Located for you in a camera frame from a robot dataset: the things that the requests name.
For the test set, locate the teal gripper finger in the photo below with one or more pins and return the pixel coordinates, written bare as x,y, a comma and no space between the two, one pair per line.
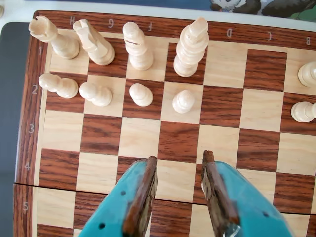
111,214
247,212

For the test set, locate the light wooden pawn piece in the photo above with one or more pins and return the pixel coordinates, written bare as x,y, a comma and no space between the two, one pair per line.
141,95
183,102
97,95
61,86
303,112

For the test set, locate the wooden folding chessboard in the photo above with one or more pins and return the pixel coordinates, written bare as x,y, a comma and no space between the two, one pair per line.
222,108

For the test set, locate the light wooden knight piece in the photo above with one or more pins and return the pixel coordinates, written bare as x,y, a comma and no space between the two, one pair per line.
96,47
308,74

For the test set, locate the light wooden bishop piece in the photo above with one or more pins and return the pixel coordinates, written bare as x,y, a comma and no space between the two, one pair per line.
138,49

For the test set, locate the light wooden king piece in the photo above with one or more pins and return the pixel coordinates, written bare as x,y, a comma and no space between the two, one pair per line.
190,49

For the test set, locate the light wooden rook piece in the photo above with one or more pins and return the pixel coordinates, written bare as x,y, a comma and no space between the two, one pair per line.
61,42

